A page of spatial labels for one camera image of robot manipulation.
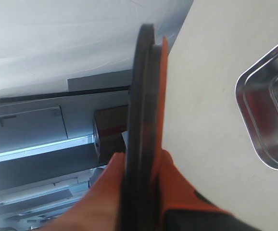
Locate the brown cardboard box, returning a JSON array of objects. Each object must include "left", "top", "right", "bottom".
[{"left": 93, "top": 105, "right": 128, "bottom": 164}]

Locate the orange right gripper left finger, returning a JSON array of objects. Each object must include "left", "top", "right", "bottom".
[{"left": 41, "top": 153, "right": 125, "bottom": 231}]

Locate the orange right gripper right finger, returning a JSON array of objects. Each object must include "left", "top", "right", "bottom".
[{"left": 157, "top": 38, "right": 240, "bottom": 231}]

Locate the dark transparent box lid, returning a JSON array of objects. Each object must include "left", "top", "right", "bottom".
[{"left": 120, "top": 24, "right": 162, "bottom": 231}]

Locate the stainless steel lunch box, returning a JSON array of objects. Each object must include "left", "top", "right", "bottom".
[{"left": 235, "top": 44, "right": 278, "bottom": 171}]

